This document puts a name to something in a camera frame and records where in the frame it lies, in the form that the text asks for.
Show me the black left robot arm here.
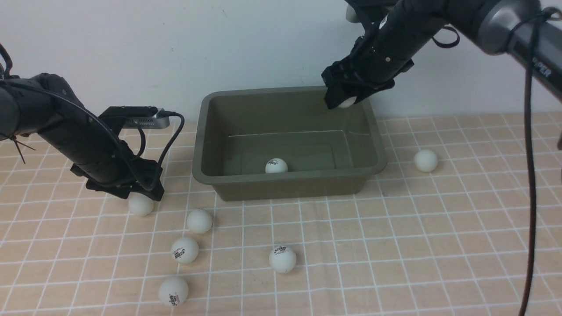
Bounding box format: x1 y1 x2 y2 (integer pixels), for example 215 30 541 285
1 73 170 201

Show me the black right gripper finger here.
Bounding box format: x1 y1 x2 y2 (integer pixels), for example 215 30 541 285
324 86 351 109
354 81 395 104

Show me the checkered peach tablecloth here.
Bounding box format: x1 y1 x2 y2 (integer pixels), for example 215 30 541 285
0 112 562 316

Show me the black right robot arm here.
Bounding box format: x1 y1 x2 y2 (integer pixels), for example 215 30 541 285
321 0 562 109

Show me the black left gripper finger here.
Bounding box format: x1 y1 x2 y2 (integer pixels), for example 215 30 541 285
86 180 131 199
139 173 165 202

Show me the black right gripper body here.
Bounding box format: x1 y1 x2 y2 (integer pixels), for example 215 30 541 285
321 37 414 95

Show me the olive green plastic bin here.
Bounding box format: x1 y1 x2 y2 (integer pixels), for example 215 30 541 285
191 86 388 201

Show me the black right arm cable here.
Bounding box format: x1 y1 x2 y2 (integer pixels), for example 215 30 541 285
518 7 562 316

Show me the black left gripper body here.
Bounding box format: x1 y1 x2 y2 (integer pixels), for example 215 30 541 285
71 158 162 193

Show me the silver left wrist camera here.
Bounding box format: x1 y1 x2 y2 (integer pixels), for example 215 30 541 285
99 106 170 130

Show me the white printed ping-pong ball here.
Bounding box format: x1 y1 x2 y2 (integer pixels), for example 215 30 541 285
171 237 199 264

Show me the black left camera cable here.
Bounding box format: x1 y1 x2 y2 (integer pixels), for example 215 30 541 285
0 44 185 194

